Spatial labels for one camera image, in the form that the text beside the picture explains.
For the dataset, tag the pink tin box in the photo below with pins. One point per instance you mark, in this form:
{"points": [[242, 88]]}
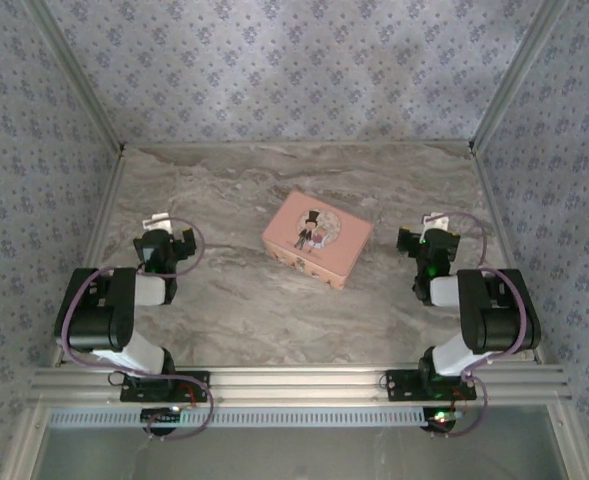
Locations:
{"points": [[319, 235]]}

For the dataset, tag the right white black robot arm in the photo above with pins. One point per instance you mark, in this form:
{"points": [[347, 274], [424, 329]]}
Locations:
{"points": [[504, 325]]}

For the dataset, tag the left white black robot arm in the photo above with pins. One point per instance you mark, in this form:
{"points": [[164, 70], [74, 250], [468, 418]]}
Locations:
{"points": [[94, 325]]}

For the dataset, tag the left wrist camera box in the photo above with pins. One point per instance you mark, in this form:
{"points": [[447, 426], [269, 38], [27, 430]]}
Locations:
{"points": [[158, 223]]}

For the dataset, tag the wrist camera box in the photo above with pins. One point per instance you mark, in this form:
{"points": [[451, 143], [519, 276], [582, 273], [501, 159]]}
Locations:
{"points": [[435, 221], [158, 223]]}

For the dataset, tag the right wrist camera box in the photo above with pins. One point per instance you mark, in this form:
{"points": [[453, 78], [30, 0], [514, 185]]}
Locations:
{"points": [[435, 221]]}

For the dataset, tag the aluminium side rail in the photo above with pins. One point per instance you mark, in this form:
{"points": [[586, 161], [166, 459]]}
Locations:
{"points": [[504, 240], [99, 240]]}

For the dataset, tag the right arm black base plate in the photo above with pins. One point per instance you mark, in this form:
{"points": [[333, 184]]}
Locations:
{"points": [[401, 385]]}

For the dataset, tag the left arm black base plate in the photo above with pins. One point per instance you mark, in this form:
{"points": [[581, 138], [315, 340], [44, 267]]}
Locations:
{"points": [[194, 387]]}

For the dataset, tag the thin aluminium back rail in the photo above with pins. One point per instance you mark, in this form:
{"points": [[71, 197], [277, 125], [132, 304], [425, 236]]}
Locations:
{"points": [[299, 144]]}

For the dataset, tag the wide aluminium mounting rail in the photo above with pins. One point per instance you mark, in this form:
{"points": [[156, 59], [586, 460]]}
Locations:
{"points": [[294, 385]]}

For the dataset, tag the aluminium corner post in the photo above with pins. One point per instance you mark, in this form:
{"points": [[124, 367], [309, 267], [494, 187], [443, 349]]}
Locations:
{"points": [[79, 80], [516, 80]]}

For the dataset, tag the aluminium frame leg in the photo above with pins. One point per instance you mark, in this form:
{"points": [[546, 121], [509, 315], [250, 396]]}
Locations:
{"points": [[571, 445], [24, 445]]}

